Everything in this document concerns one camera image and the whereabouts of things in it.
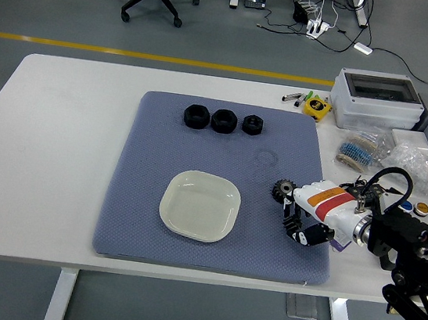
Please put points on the small black nut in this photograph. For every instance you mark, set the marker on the small black nut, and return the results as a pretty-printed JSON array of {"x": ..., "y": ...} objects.
[{"x": 252, "y": 125}]

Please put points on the black and white marker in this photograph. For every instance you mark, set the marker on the black and white marker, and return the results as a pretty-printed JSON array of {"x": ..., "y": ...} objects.
[{"x": 291, "y": 97}]

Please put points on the white power adapter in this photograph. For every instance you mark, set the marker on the white power adapter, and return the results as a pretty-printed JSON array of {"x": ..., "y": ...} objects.
[{"x": 363, "y": 48}]

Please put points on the gold patterned strip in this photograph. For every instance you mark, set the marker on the gold patterned strip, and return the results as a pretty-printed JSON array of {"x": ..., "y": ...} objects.
[{"x": 391, "y": 309}]

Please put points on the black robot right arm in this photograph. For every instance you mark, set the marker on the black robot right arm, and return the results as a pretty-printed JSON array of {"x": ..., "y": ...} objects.
[{"x": 406, "y": 228}]

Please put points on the grey electrical enclosure box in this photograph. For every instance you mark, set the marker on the grey electrical enclosure box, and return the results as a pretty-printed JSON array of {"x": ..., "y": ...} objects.
[{"x": 374, "y": 110}]

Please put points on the large black gear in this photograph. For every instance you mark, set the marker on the large black gear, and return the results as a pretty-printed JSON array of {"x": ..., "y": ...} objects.
[{"x": 282, "y": 188}]

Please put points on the clear bag of small parts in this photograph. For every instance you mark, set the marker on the clear bag of small parts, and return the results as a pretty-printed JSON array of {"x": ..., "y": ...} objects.
[{"x": 422, "y": 164}]

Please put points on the yellow tape measure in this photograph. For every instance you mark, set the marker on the yellow tape measure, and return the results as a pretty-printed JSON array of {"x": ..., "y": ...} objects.
[{"x": 316, "y": 107}]

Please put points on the large black nut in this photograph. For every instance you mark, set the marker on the large black nut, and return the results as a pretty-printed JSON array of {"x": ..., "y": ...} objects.
[
  {"x": 223, "y": 122},
  {"x": 196, "y": 117}
]

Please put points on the white flat box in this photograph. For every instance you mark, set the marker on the white flat box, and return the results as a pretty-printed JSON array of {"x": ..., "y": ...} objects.
[{"x": 410, "y": 138}]

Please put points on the white power strip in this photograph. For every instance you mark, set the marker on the white power strip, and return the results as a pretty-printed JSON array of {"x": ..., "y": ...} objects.
[{"x": 318, "y": 27}]

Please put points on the black power adapter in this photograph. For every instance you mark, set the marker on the black power adapter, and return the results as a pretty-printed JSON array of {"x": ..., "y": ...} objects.
[{"x": 300, "y": 11}]

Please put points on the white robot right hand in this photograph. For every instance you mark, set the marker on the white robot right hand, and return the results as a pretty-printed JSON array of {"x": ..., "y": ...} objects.
[{"x": 326, "y": 204}]

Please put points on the blue-grey quilted mat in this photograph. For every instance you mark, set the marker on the blue-grey quilted mat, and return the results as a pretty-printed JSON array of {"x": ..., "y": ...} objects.
[{"x": 153, "y": 199}]

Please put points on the yellow push button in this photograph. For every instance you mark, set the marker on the yellow push button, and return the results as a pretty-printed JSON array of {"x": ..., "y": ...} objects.
[{"x": 422, "y": 208}]

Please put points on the clear bag of resistors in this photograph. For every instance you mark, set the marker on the clear bag of resistors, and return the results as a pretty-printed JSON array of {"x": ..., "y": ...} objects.
[{"x": 357, "y": 149}]

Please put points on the green marker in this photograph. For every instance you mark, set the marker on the green marker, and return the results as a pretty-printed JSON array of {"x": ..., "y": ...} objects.
[{"x": 309, "y": 95}]

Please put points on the white square plate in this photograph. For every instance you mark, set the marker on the white square plate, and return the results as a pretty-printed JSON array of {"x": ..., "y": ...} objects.
[{"x": 200, "y": 205}]

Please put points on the grey floor plate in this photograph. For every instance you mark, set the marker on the grey floor plate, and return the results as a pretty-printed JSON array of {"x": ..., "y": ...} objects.
[{"x": 301, "y": 306}]

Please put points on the blue push button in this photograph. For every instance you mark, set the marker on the blue push button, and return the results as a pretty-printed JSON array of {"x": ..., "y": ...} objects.
[{"x": 406, "y": 207}]

